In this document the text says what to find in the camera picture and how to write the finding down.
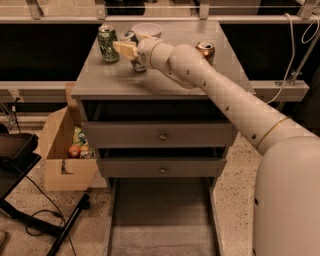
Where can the cardboard box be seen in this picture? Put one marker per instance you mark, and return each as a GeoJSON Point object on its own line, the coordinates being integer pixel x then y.
{"type": "Point", "coordinates": [61, 171]}

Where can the green soda can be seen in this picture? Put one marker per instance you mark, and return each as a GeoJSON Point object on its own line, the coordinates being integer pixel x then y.
{"type": "Point", "coordinates": [106, 37]}

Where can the grey top drawer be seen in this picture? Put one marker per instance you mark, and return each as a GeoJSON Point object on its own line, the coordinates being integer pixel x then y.
{"type": "Point", "coordinates": [156, 123]}

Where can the grey drawer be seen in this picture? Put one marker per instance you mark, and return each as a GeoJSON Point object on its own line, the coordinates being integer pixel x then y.
{"type": "Point", "coordinates": [161, 162]}
{"type": "Point", "coordinates": [156, 123]}
{"type": "Point", "coordinates": [162, 217]}

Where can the red apple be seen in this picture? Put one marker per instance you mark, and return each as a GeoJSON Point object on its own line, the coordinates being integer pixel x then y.
{"type": "Point", "coordinates": [74, 151]}

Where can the small can in box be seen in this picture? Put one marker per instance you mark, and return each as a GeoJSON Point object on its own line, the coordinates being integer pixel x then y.
{"type": "Point", "coordinates": [86, 152]}

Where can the grey drawer cabinet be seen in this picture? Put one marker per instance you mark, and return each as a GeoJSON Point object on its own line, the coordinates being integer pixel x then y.
{"type": "Point", "coordinates": [98, 81]}

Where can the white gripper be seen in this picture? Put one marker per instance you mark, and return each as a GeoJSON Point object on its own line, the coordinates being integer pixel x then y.
{"type": "Point", "coordinates": [144, 51]}

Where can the grey bottom drawer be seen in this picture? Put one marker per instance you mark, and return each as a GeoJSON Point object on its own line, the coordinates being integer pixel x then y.
{"type": "Point", "coordinates": [162, 217]}

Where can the grey middle drawer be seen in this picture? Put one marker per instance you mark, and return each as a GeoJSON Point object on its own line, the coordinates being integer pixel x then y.
{"type": "Point", "coordinates": [161, 162]}

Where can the green snack bag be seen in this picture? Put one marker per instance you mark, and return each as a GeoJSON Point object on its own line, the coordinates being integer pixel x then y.
{"type": "Point", "coordinates": [79, 137]}

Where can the silver blue redbull can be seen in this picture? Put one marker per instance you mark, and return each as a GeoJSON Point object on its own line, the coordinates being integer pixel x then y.
{"type": "Point", "coordinates": [131, 36]}

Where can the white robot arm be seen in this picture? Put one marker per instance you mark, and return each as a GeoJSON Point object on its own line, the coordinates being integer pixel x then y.
{"type": "Point", "coordinates": [287, 189]}

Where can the white bowl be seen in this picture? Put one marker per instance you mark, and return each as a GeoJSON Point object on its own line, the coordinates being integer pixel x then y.
{"type": "Point", "coordinates": [146, 29]}

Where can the orange soda can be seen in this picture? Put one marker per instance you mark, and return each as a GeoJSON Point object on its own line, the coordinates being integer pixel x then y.
{"type": "Point", "coordinates": [207, 49]}

